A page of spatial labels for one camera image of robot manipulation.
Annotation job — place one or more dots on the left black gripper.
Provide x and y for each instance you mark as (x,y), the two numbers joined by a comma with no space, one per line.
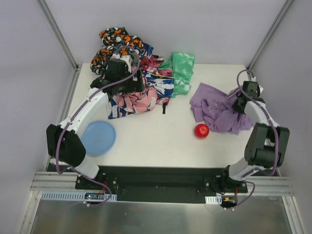
(136,83)

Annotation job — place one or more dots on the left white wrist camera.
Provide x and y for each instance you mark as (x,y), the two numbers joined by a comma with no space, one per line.
(126,58)

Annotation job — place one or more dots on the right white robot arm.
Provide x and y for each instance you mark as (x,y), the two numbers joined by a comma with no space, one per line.
(267,144)

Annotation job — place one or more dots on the left white cable duct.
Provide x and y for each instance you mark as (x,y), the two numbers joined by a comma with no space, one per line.
(77,196)

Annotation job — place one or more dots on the purple shirt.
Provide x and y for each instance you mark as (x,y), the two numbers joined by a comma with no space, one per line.
(214,107)

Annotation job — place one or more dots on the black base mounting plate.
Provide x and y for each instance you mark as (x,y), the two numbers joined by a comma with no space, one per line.
(165,185)

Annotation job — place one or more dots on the aluminium front rail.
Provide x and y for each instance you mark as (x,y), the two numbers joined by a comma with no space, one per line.
(264,185)

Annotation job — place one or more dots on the blue white striped cloth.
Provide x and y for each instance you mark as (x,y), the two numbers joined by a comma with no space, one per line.
(152,78)

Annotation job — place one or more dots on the right white cable duct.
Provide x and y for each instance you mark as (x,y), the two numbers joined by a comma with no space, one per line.
(214,200)

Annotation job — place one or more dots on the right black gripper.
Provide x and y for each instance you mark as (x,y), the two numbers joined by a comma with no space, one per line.
(238,105)

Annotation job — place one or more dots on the pink navy patterned cloth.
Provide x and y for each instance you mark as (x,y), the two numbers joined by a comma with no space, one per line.
(135,102)

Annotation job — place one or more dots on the red apple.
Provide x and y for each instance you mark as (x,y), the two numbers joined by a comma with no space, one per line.
(201,131)

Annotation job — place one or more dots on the blue plastic plate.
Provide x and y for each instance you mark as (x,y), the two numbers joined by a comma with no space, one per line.
(98,138)

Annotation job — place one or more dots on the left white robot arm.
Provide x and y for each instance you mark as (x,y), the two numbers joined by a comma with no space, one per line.
(64,140)

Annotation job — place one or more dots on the green white tie-dye cloth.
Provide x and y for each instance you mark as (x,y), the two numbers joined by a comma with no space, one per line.
(181,68)

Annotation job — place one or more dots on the left aluminium frame post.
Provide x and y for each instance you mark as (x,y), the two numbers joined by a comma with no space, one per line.
(57,32)

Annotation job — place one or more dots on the white cable duct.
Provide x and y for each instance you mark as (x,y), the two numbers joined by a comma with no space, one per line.
(214,200)
(77,196)

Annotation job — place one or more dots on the orange black patterned cloth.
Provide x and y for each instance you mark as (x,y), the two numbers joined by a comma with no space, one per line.
(117,41)

